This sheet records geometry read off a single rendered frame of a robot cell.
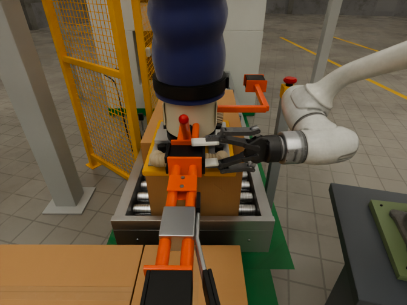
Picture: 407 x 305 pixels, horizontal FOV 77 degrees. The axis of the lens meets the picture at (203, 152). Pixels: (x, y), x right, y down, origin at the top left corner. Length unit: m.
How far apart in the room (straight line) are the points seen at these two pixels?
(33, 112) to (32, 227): 0.85
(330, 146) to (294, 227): 1.35
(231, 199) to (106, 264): 0.56
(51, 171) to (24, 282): 1.02
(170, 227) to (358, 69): 0.59
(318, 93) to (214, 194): 0.59
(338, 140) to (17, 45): 1.60
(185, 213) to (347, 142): 0.46
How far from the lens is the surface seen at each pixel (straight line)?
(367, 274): 0.94
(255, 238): 1.23
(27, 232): 2.25
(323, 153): 0.72
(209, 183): 1.08
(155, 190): 1.13
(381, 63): 0.75
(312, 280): 1.79
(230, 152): 0.87
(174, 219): 0.49
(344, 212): 1.10
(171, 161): 0.61
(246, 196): 1.35
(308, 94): 0.80
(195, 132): 0.74
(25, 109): 1.90
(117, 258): 1.14
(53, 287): 1.16
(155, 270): 0.43
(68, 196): 2.20
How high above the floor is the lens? 1.44
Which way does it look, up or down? 33 degrees down
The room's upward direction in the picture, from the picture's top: straight up
